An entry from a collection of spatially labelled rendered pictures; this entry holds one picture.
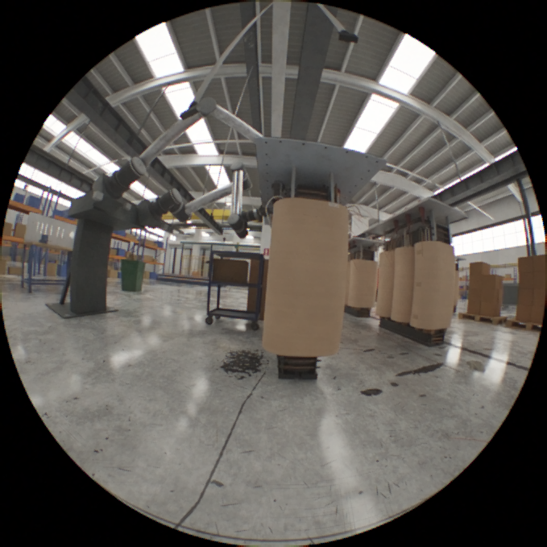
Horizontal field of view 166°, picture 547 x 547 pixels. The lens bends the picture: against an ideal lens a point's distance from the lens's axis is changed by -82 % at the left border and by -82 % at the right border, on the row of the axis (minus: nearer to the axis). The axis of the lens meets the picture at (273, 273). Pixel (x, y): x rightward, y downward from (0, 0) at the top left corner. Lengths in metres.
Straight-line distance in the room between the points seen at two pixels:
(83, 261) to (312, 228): 2.37
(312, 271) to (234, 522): 1.07
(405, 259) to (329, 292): 1.69
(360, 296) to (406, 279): 1.53
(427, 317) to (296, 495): 1.99
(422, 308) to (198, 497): 2.24
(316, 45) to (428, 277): 4.18
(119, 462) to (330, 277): 1.22
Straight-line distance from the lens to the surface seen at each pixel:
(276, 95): 9.35
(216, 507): 0.65
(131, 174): 1.79
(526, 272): 4.79
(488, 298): 5.07
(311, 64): 4.54
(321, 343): 1.06
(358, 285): 3.83
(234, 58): 10.57
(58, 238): 5.23
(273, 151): 1.19
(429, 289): 2.23
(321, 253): 1.01
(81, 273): 2.53
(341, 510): 0.68
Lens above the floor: 0.61
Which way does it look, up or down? 2 degrees up
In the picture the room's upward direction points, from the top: 5 degrees clockwise
